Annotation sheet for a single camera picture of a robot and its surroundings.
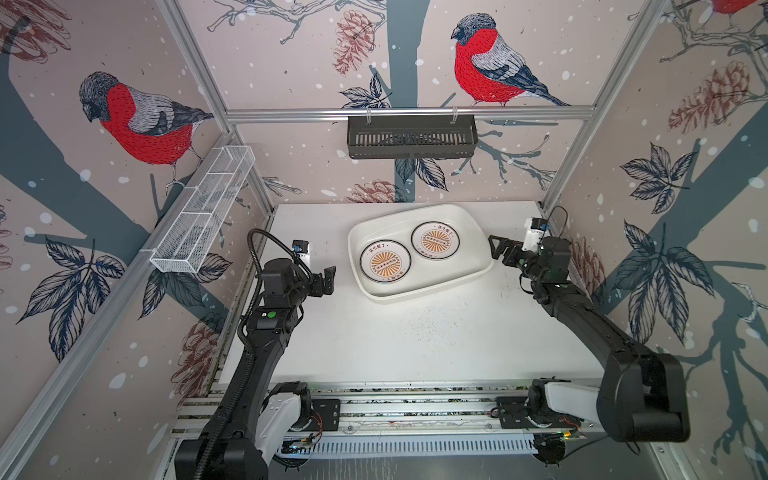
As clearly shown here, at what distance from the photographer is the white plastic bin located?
39.1 inches

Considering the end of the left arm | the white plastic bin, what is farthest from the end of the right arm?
the end of the left arm

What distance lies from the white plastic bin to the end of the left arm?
211 millimetres

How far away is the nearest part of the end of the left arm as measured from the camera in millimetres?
625

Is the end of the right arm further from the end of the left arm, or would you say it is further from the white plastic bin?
the end of the left arm
